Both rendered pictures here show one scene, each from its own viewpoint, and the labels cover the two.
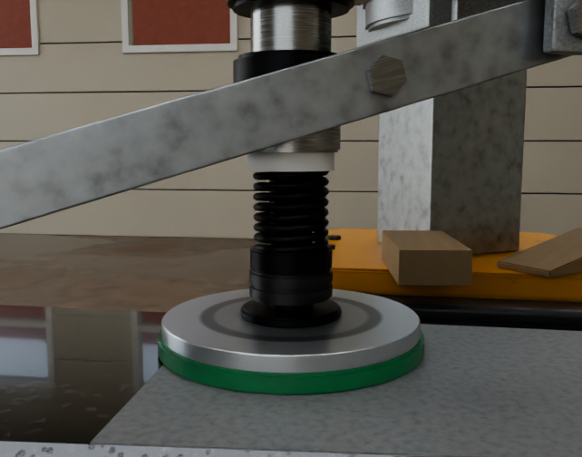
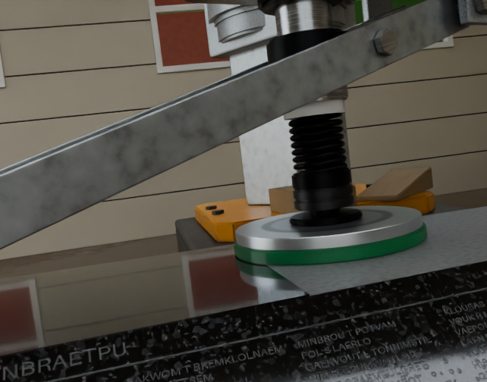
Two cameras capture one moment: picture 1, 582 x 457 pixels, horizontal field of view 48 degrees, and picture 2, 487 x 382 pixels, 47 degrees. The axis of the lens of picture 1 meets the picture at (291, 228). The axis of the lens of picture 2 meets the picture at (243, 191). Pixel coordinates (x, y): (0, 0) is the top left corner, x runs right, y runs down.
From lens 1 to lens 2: 0.31 m
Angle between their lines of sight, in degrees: 20
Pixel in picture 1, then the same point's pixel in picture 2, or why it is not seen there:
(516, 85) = not seen: hidden behind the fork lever
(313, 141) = (340, 91)
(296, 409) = (399, 258)
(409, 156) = (271, 133)
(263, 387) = (364, 254)
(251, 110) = (316, 68)
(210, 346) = (317, 236)
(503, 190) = not seen: hidden behind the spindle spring
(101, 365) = (223, 273)
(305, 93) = (344, 55)
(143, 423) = (322, 282)
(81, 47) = not seen: outside the picture
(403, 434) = (480, 252)
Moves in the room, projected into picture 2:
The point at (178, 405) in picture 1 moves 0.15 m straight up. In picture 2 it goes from (324, 273) to (306, 108)
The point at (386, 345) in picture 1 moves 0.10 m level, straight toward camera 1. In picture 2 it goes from (419, 217) to (476, 228)
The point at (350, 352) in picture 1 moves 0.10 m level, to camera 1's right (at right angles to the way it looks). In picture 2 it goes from (406, 222) to (484, 208)
